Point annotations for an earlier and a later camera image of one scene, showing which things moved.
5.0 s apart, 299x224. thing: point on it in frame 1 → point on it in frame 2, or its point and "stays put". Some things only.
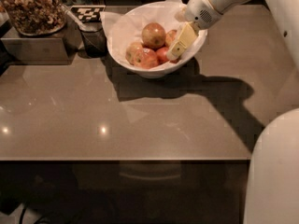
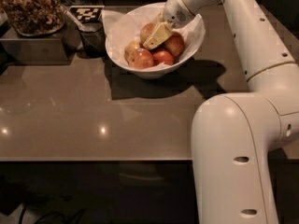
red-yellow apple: (170, 37) stays put
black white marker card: (89, 13) stays put
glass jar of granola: (35, 10) stays put
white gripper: (199, 11) → (175, 12)
